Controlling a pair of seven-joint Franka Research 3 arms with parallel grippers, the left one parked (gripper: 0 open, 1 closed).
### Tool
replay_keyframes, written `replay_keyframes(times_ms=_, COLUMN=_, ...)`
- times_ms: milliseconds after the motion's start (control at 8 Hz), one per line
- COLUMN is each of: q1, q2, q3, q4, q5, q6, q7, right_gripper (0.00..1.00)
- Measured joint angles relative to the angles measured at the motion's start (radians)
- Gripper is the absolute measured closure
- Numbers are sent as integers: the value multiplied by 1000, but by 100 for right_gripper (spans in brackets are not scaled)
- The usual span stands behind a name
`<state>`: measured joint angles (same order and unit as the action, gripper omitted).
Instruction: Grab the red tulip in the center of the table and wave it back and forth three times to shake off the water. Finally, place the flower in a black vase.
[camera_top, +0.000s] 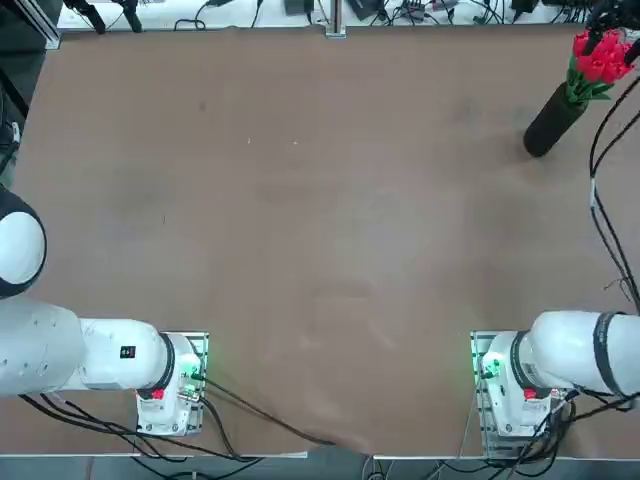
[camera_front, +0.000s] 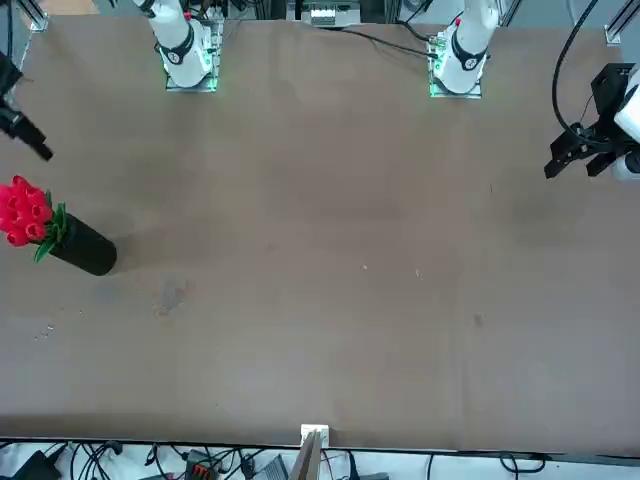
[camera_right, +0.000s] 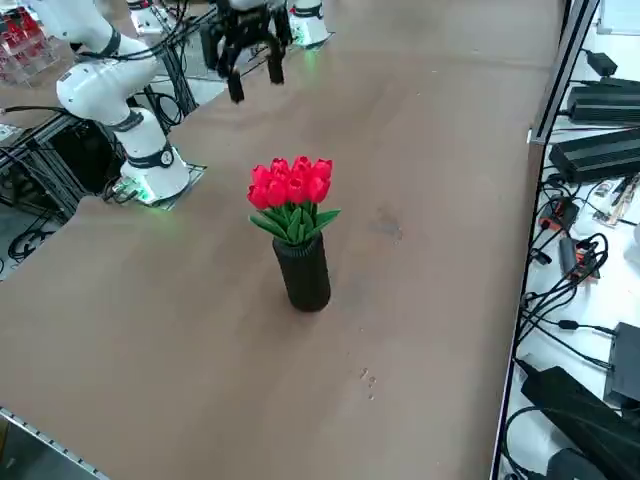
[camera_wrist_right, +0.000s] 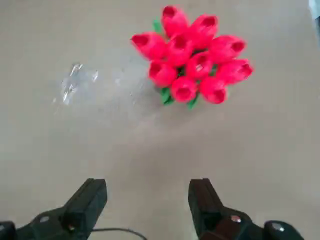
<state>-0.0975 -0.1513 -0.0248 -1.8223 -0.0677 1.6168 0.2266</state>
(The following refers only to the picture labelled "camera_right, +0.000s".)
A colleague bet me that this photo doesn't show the aluminium frame post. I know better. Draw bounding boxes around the aluminium frame post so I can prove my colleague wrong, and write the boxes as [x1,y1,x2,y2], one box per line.
[527,0,601,146]

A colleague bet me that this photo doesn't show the white pedestal red button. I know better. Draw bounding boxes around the white pedestal red button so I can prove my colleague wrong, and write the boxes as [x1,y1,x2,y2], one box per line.
[127,0,166,35]

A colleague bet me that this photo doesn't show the long black power brick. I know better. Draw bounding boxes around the long black power brick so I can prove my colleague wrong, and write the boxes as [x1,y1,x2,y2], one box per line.
[567,77,640,126]
[548,128,640,184]

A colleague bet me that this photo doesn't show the black flat box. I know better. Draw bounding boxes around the black flat box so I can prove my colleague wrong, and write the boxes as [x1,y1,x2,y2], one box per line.
[602,322,640,407]

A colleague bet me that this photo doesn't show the small black power adapter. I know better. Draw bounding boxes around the small black power adapter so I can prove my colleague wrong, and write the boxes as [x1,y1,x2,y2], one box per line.
[584,49,619,77]

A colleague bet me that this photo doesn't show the small black adapter block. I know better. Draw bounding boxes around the small black adapter block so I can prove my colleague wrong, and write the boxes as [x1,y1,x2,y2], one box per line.
[557,236,579,276]

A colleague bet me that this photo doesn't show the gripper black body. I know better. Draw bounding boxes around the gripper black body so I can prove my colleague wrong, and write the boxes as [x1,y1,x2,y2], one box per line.
[217,2,292,49]

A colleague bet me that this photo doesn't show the orange black power strip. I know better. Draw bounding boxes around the orange black power strip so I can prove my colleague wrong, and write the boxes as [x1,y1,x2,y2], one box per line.
[538,196,581,234]

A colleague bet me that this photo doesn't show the black computer case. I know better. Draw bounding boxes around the black computer case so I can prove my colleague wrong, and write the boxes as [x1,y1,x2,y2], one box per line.
[49,119,124,197]

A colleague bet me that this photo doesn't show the large black power brick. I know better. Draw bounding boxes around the large black power brick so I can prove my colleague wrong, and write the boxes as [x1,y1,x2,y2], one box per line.
[519,366,640,480]

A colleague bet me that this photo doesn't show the red tulip bouquet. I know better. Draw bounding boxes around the red tulip bouquet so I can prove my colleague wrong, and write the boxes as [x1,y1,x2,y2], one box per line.
[246,155,342,246]

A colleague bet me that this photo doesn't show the black ribbed vase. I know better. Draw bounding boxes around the black ribbed vase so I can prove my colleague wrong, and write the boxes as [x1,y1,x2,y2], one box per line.
[271,234,332,314]

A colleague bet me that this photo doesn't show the clear shelf red packets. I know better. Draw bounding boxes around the clear shelf red packets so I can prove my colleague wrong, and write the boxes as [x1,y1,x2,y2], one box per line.
[0,9,64,89]

